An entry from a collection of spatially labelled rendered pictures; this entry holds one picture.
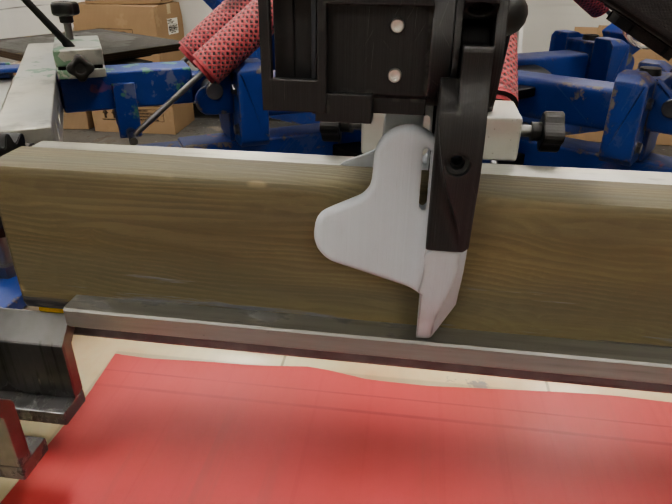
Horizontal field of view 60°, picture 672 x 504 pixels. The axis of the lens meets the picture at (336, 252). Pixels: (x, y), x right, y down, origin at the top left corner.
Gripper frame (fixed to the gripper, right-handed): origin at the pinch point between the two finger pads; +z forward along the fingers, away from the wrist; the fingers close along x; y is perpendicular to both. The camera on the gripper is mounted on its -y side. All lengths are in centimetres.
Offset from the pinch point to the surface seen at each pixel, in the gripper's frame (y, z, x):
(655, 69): -29, 0, -62
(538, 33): -75, 37, -408
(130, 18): 190, 29, -360
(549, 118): -8.8, -1.8, -24.7
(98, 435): 17.7, 10.1, 2.0
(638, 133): -27, 7, -56
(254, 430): 9.3, 10.0, 0.4
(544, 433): -6.6, 9.9, -1.7
